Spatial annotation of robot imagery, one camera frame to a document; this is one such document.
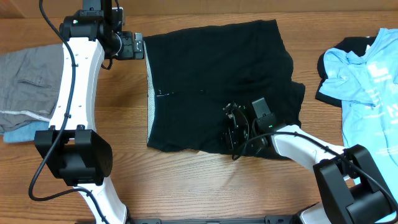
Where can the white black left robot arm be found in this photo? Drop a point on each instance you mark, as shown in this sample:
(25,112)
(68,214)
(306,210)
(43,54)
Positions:
(71,147)

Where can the light blue t-shirt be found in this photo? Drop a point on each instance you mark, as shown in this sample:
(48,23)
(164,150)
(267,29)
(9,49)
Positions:
(367,88)

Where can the folded blue cloth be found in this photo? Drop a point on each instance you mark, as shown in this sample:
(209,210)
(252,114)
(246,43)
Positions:
(25,133)

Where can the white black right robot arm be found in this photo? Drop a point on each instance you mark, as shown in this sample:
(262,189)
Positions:
(351,187)

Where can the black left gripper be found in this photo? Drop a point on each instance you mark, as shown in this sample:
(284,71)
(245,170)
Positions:
(128,52)

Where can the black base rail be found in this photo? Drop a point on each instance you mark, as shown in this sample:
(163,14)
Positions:
(202,221)

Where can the black garment under blue shirt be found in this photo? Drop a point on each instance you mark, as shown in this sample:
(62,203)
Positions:
(355,44)

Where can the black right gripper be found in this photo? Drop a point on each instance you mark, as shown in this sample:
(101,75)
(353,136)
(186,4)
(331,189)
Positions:
(234,142)

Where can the folded grey shorts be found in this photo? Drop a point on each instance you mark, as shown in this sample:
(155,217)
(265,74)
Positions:
(30,85)

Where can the black shorts with mesh lining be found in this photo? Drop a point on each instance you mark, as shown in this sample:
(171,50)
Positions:
(195,73)

